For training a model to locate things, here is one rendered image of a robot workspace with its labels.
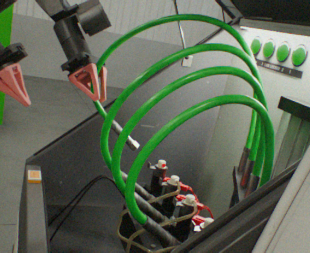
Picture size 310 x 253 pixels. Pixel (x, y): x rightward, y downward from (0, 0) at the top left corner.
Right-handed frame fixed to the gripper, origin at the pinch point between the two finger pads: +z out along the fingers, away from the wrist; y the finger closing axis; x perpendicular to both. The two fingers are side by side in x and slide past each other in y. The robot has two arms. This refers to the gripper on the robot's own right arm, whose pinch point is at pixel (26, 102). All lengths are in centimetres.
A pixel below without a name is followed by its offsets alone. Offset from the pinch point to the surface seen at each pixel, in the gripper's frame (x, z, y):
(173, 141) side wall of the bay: 42, 35, 14
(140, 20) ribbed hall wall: 690, 7, 22
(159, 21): 15.4, 2.0, 28.6
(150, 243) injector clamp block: -3.7, 35.3, 3.9
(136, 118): -11.9, 11.2, 16.8
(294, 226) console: -30.2, 28.6, 27.7
